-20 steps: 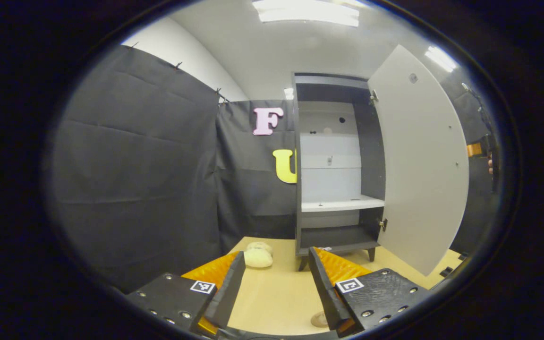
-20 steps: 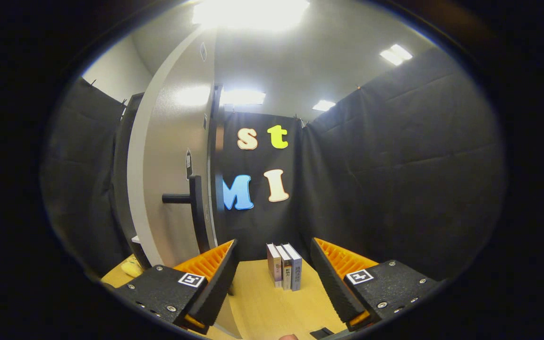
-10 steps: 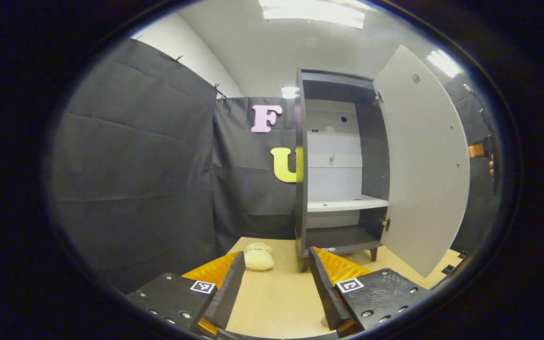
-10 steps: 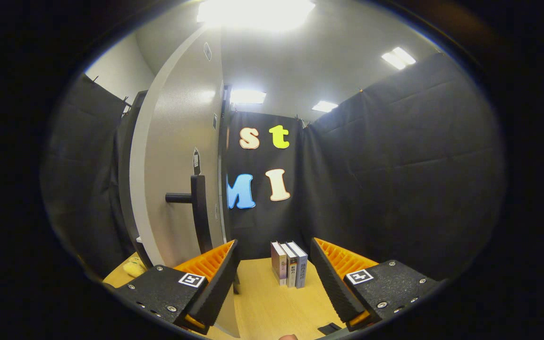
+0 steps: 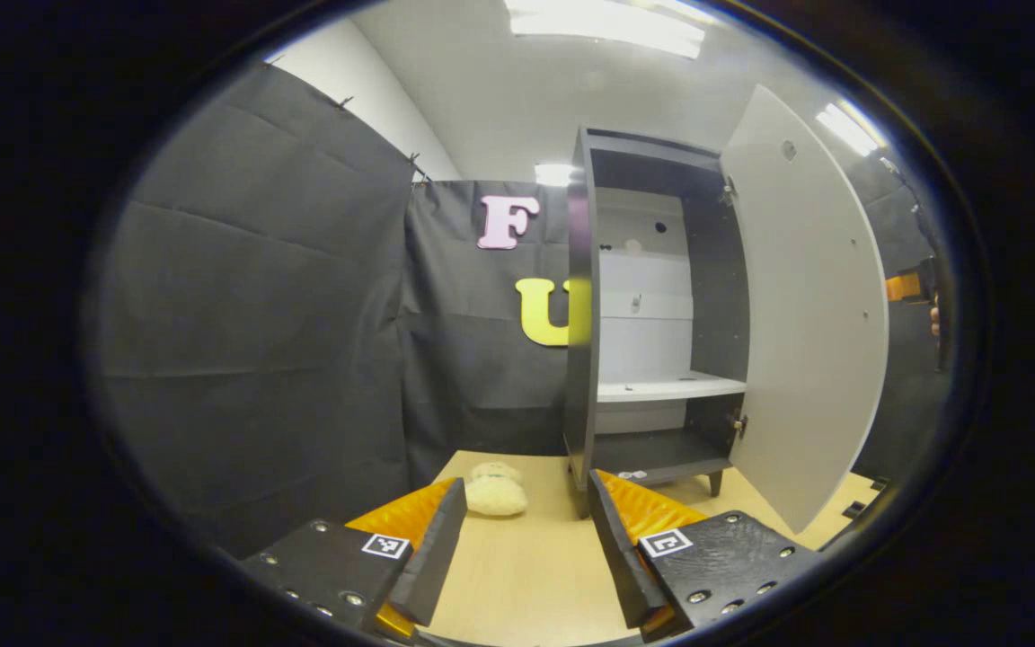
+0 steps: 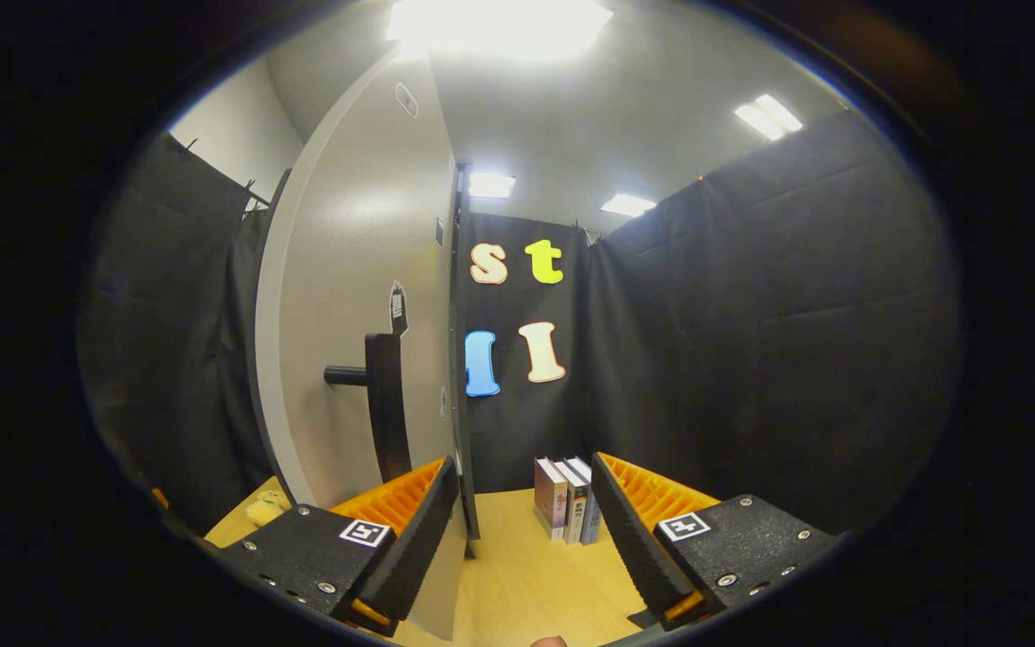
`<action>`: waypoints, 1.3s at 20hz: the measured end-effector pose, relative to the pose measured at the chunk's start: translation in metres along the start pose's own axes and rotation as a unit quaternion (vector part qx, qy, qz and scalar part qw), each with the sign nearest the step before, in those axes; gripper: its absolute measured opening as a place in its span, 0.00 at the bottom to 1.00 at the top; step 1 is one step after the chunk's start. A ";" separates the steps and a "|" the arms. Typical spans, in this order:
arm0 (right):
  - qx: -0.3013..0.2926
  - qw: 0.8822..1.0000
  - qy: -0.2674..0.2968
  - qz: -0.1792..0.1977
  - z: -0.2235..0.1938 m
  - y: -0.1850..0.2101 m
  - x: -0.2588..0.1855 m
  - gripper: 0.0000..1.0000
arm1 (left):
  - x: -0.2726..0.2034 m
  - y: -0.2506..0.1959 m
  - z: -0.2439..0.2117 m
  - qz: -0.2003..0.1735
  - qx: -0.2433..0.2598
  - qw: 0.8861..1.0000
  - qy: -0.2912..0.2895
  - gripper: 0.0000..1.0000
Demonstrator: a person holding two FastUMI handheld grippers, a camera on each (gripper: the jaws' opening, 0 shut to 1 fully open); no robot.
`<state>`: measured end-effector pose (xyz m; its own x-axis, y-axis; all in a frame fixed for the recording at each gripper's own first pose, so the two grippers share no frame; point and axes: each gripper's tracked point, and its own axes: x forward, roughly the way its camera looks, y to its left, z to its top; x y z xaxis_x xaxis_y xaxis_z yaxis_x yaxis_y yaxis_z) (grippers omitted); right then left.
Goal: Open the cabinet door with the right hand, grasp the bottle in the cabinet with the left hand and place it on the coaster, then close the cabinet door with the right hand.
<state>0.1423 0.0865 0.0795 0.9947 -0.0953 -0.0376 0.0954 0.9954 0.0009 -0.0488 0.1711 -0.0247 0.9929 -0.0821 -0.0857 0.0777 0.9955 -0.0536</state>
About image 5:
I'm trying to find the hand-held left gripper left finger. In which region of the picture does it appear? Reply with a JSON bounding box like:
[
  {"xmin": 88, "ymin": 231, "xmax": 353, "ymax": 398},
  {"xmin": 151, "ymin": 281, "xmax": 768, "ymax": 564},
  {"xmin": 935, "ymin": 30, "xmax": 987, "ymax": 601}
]
[{"xmin": 237, "ymin": 477, "xmax": 469, "ymax": 645}]

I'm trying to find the dark grey cabinet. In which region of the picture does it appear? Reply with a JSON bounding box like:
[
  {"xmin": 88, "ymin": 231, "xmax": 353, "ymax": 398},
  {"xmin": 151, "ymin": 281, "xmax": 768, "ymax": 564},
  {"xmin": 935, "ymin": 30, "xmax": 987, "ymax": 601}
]
[{"xmin": 562, "ymin": 125, "xmax": 754, "ymax": 521}]

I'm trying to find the white cabinet door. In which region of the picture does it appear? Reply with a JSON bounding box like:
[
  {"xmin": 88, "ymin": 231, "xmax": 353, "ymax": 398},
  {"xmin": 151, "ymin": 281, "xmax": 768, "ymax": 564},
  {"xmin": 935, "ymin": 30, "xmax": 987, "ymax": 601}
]
[{"xmin": 719, "ymin": 83, "xmax": 892, "ymax": 536}]

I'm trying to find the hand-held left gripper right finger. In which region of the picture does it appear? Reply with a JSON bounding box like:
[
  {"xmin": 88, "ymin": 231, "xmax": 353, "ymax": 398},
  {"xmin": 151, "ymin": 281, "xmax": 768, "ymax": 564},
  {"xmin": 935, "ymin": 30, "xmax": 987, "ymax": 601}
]
[{"xmin": 586, "ymin": 470, "xmax": 822, "ymax": 643}]

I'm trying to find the large ceiling light panel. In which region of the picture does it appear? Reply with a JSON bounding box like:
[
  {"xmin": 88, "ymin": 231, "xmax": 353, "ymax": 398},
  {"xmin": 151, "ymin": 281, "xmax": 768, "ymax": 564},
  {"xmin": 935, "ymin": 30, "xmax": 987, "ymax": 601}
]
[{"xmin": 503, "ymin": 0, "xmax": 708, "ymax": 60}]

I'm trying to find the yellow plush toy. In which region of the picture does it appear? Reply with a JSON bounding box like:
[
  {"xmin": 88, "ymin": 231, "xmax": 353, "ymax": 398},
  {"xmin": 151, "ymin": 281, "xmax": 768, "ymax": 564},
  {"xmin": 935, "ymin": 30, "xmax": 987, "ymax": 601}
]
[{"xmin": 463, "ymin": 460, "xmax": 530, "ymax": 518}]

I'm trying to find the white cabinet shelf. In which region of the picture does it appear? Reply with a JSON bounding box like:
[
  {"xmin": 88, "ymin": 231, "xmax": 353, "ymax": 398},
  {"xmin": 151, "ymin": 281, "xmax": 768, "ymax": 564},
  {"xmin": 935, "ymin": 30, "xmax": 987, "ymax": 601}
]
[{"xmin": 596, "ymin": 371, "xmax": 748, "ymax": 404}]

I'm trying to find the black backdrop cloth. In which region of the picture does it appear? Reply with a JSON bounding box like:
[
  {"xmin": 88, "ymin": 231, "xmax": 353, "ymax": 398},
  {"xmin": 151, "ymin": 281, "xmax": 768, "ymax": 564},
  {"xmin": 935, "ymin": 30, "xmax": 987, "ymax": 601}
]
[{"xmin": 84, "ymin": 61, "xmax": 954, "ymax": 563}]

